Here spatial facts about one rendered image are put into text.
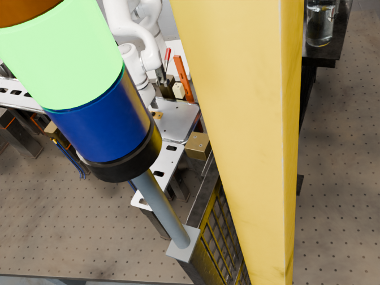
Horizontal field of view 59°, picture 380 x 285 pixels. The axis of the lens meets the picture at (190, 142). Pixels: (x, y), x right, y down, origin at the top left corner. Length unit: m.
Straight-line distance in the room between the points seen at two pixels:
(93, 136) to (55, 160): 1.73
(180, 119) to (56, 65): 1.21
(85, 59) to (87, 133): 0.06
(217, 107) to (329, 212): 1.13
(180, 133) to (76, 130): 1.12
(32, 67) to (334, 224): 1.33
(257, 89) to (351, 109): 1.45
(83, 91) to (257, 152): 0.26
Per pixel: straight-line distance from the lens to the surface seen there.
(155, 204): 0.38
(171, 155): 1.30
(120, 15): 1.32
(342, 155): 1.61
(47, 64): 0.21
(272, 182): 0.49
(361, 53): 2.09
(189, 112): 1.42
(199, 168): 1.33
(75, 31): 0.21
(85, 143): 0.26
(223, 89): 0.36
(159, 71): 1.48
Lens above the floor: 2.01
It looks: 50 degrees down
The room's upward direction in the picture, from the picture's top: 20 degrees counter-clockwise
